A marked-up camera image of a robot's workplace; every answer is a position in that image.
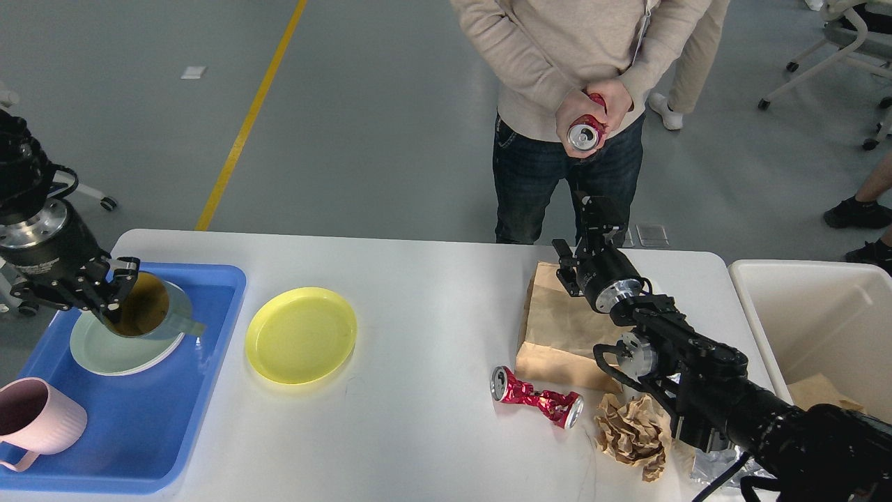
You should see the crumpled brown paper ball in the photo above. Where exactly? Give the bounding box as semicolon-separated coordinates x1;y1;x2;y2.
594;393;672;482

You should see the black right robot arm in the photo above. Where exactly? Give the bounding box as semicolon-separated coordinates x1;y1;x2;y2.
553;191;891;501

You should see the person in beige sweater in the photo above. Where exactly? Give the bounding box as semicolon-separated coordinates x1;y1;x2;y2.
452;1;709;245

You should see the person in khaki trousers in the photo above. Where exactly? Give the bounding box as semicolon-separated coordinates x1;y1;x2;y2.
647;1;730;131

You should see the white plastic bin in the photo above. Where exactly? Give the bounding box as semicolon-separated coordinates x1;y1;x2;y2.
729;260;891;420

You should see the yellow plastic plate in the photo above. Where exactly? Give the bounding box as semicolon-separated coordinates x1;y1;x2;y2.
245;288;357;385

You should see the brown paper bag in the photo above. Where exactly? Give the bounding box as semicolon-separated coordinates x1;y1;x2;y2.
515;261;627;393

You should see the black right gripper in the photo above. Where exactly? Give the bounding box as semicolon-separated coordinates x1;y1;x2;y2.
552;192;643;312

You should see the red soda can held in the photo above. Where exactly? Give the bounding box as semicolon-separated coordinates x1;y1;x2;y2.
562;91;609;157

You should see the teal mug yellow inside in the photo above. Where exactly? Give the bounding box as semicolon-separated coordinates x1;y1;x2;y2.
102;271;205;340

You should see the pale green plate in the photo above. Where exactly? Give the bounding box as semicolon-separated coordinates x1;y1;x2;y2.
69;312;191;377

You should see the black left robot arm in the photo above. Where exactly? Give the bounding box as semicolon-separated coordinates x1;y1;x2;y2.
1;112;140;324

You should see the blue plastic tray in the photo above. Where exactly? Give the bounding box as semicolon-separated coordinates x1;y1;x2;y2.
1;263;246;495

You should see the person with black sneakers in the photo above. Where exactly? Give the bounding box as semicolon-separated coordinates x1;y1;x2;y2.
822;153;891;274

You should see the brown paper in bin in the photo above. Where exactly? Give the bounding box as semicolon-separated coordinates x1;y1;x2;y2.
787;374;866;412

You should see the pink ribbed mug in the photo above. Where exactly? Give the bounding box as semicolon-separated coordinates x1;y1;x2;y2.
1;377;87;473

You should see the crushed red soda can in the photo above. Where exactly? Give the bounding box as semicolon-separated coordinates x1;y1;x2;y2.
490;365;584;429

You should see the white office chair right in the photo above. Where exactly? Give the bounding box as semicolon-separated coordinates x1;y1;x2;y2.
758;1;891;110

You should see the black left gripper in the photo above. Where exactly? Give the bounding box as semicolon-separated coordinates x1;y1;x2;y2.
1;198;141;320

